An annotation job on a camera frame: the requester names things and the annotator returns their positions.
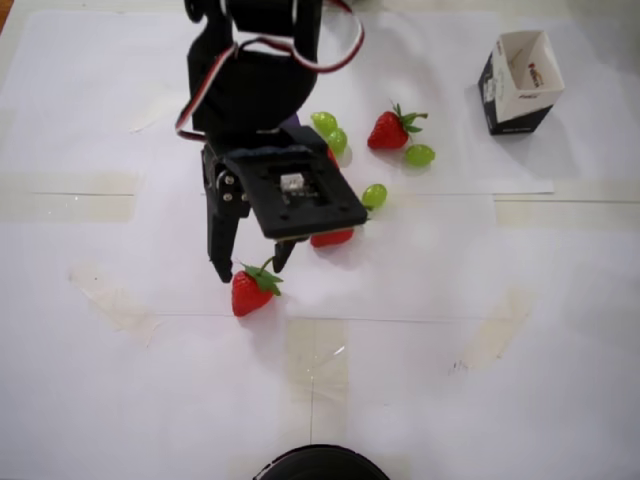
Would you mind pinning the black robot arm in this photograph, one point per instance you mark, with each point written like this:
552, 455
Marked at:
265, 17

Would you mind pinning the beige tape strip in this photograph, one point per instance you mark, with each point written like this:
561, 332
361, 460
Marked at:
320, 360
75, 200
500, 325
110, 300
160, 113
575, 210

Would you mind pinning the black round object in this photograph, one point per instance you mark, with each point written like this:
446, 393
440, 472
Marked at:
320, 465

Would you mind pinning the red plastic strawberry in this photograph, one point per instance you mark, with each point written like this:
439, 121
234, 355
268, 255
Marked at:
247, 295
387, 132
330, 238

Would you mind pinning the green plastic grape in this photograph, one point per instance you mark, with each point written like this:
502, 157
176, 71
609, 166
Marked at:
375, 195
419, 155
339, 141
324, 121

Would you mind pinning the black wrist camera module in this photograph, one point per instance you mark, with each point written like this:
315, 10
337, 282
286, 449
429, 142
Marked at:
270, 220

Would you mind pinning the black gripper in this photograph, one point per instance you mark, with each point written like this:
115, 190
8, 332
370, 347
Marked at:
223, 210

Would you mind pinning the white and black cardboard box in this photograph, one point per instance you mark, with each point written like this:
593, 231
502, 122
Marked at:
520, 100

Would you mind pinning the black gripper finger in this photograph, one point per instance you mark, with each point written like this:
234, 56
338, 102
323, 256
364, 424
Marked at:
282, 255

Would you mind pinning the red wooden cube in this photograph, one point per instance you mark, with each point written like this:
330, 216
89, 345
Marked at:
333, 159

